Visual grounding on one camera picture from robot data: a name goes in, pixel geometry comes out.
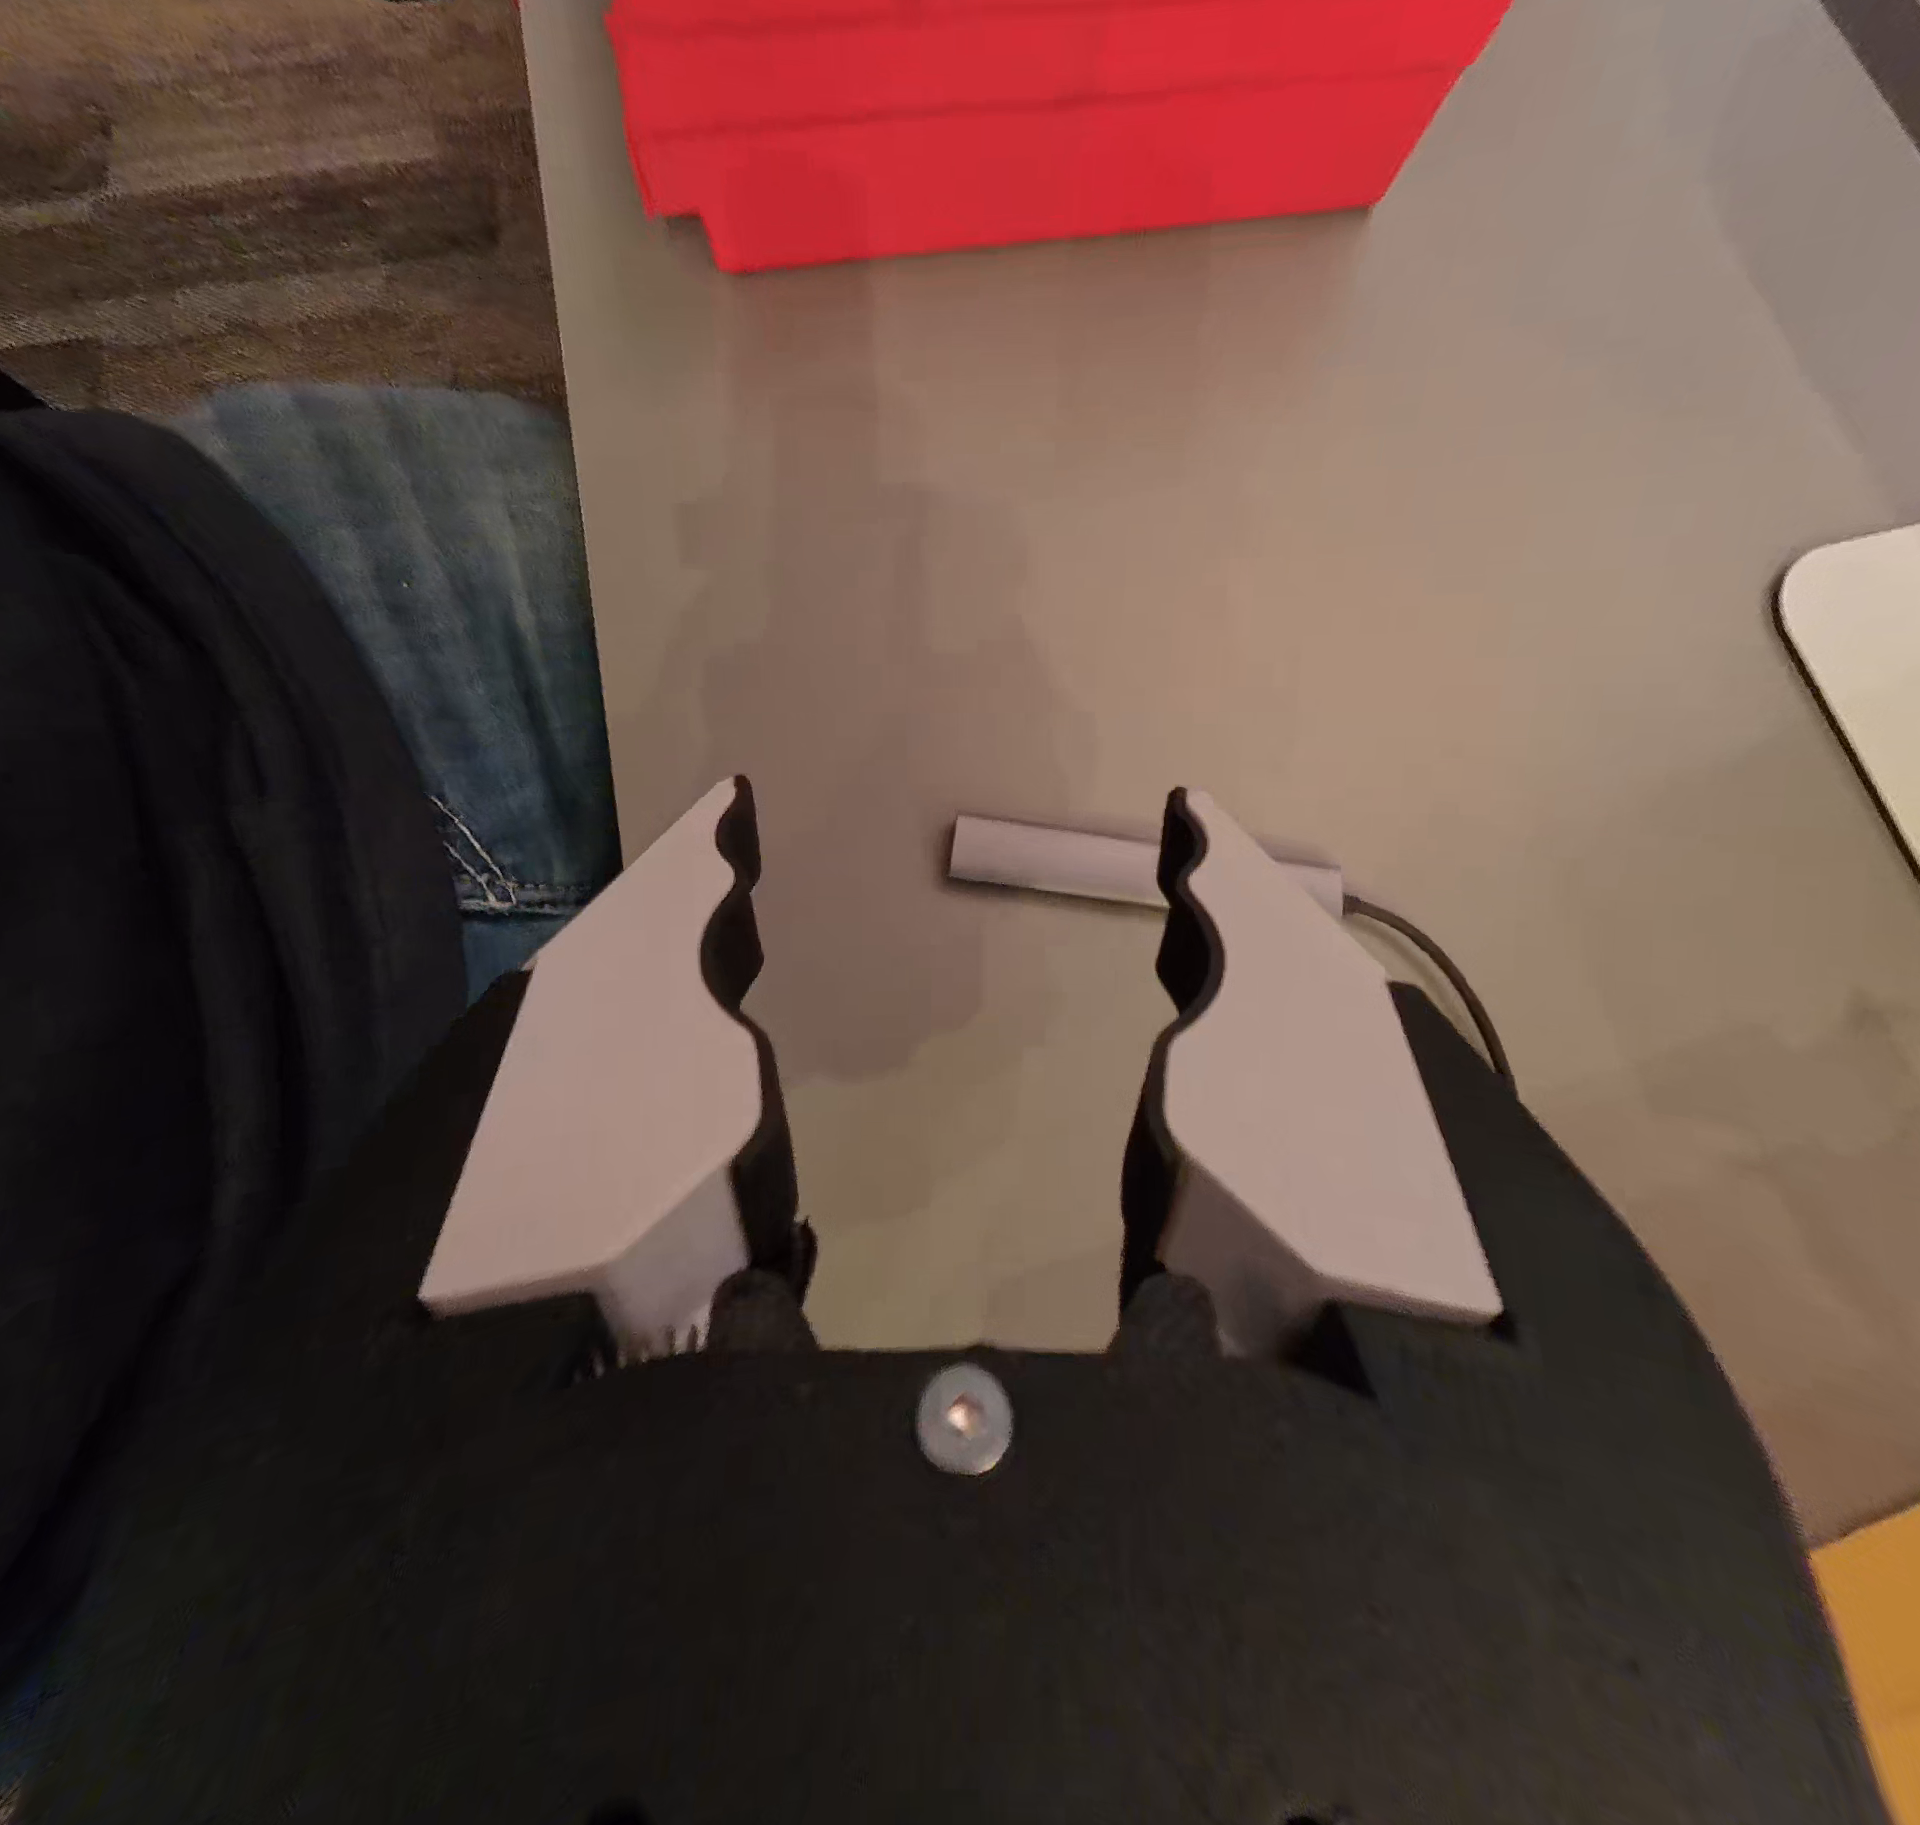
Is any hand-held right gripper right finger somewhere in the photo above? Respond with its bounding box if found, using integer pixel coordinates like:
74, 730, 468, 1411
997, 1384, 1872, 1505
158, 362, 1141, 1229
1126, 791, 1502, 1323

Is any person's blue jeans leg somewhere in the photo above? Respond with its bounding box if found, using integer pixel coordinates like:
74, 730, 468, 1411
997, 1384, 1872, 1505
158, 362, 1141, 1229
181, 387, 620, 993

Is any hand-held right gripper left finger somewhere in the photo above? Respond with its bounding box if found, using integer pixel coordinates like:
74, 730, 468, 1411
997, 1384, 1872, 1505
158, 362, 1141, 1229
421, 776, 801, 1316

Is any short black hub cable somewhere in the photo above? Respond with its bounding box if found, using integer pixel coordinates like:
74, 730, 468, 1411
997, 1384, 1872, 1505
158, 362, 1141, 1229
1337, 890, 1520, 1083

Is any white stand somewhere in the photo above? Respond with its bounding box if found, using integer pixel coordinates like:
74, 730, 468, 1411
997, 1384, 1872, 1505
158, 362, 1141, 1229
1776, 527, 1920, 872

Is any red plastic bin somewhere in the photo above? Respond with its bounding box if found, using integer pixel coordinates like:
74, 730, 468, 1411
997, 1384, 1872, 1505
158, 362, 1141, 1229
594, 0, 1578, 276

